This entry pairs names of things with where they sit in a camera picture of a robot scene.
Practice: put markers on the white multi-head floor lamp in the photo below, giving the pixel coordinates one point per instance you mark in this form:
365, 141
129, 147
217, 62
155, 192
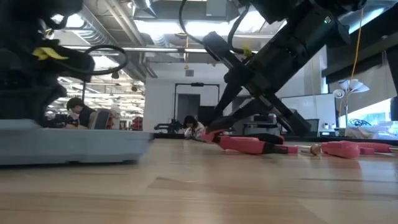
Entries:
354, 85

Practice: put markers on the long ceiling light bar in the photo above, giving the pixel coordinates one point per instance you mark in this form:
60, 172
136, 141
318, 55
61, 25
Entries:
149, 49

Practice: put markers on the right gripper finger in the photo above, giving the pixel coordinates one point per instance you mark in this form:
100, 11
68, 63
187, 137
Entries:
245, 115
230, 96

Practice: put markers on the small black desk robot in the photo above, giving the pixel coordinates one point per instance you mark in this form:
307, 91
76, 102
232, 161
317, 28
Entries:
168, 127

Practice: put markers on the black metal table frame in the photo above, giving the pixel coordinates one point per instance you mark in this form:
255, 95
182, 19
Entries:
168, 136

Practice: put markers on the white board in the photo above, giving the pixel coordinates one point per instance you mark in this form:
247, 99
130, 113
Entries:
320, 105

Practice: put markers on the grey ceiling box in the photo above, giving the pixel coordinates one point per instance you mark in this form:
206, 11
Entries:
216, 7

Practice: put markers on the grey office chair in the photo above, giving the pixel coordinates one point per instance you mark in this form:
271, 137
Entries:
315, 126

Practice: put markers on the black display screen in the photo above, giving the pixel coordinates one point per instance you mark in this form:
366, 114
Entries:
203, 113

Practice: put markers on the red storage boxes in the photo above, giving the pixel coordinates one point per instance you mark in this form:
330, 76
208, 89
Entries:
137, 123

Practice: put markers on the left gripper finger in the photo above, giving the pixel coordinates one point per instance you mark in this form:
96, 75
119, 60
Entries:
25, 105

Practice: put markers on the grey plastic tool case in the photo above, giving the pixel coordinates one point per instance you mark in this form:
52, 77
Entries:
77, 146

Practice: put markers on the person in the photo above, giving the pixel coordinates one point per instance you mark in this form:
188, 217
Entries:
85, 115
192, 124

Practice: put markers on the silver spiral air duct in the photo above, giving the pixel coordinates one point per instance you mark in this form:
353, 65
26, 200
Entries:
124, 62

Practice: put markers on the grey wall vent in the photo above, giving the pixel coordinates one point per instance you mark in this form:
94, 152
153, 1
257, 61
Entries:
189, 73

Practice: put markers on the black gantry frame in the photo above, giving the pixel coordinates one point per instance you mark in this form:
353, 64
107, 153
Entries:
197, 84
84, 91

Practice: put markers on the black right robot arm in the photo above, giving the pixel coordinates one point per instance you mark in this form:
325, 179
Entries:
311, 18

